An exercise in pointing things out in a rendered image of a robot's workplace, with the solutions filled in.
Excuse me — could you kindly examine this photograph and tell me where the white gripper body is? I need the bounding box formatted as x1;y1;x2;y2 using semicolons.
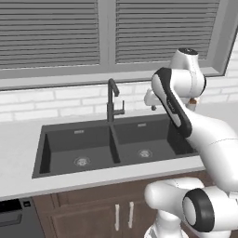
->
143;87;165;108

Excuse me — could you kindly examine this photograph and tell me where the dark grey double sink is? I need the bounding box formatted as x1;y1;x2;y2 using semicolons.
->
31;112;200;179

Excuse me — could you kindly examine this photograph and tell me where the black tap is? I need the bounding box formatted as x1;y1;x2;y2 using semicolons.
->
106;77;126;124

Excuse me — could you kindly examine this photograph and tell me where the small brown object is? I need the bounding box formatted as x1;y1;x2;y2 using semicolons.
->
189;98;200;110

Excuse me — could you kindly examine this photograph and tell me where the grey window blind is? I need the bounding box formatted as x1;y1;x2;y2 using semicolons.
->
114;0;221;65
0;0;100;71

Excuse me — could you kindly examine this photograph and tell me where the brown cupboard door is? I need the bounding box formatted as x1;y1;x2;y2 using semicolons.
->
49;199;126;238
124;198;161;238

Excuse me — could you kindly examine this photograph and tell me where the dark grey dishwasher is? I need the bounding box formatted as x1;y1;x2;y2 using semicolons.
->
0;197;46;238

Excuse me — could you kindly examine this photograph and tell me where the grey window frame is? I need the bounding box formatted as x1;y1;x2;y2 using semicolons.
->
0;0;238;91

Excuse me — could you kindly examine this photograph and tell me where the white cupboard handle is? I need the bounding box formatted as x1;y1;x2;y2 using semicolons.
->
114;203;121;232
127;201;135;230

